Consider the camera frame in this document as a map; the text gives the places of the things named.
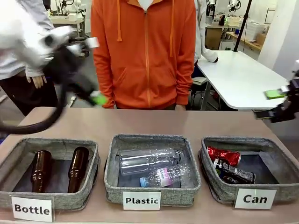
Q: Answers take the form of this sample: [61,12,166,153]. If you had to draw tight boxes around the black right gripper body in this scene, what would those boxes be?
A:
[271,78,299,124]

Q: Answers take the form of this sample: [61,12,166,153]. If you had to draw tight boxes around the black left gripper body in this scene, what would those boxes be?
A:
[43,45,99,103]

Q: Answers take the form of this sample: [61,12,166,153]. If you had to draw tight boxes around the crushed red can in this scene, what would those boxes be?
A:
[207,146,241,168]

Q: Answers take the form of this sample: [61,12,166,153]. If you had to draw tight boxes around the crushed black can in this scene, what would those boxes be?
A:
[214,158,256,184]

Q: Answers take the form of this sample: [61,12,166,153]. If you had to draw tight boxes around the brown glass bottle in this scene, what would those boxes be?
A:
[30,150,53,193]
[67,146,90,194]

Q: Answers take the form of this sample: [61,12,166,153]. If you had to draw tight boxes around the large clear plastic bottle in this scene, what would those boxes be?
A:
[119,148,184,176]

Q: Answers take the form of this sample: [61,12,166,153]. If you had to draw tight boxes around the blue-capped clear plastic bottle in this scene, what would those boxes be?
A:
[139,163,194,187]

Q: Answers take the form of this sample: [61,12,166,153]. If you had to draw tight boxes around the grey fabric can basket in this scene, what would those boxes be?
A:
[198,136,299,206]

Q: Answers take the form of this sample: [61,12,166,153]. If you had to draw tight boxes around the white Can label card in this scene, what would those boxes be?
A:
[234,188,278,210]

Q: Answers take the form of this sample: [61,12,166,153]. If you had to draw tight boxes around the grey fabric bottle basket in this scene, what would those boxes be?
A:
[0,137,101,212]

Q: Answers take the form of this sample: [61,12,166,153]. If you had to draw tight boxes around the grey fabric plastic basket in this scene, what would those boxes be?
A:
[104,134,202,207]

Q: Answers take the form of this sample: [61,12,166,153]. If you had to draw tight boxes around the background person bare hand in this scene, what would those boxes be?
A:
[27,74,47,89]

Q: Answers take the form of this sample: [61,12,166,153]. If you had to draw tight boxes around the white background table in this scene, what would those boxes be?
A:
[195,50,290,111]

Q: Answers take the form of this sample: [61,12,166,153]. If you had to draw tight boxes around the white background workbench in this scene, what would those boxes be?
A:
[50,15,86,35]

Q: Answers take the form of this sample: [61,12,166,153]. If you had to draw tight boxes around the wooden workbench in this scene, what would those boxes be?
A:
[225,31,262,56]

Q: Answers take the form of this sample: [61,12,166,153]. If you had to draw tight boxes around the person in orange hoodie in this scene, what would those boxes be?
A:
[90,0,197,110]

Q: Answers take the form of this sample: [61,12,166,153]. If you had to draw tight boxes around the white storage boxes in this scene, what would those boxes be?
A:
[246,20,269,39]

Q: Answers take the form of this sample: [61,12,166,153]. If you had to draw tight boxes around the background person grey hoodie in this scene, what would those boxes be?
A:
[0,0,59,116]

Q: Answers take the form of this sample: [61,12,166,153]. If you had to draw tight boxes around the black tripod pole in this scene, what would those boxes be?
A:
[233,0,253,52]

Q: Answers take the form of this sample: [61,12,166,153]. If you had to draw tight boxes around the brown cardboard box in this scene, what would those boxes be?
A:
[205,27,222,50]

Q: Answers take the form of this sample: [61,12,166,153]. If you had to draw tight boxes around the background person white coat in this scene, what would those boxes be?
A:
[194,0,220,63]

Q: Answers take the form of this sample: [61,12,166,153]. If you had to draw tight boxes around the white Plastic label card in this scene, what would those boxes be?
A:
[123,191,162,210]

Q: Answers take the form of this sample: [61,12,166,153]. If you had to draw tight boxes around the white Bottle label card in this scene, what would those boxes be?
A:
[10,196,55,222]

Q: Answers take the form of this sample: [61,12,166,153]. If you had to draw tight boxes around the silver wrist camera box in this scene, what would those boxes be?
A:
[81,36,100,49]

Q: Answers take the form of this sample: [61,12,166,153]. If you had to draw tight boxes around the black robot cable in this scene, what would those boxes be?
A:
[0,79,71,142]

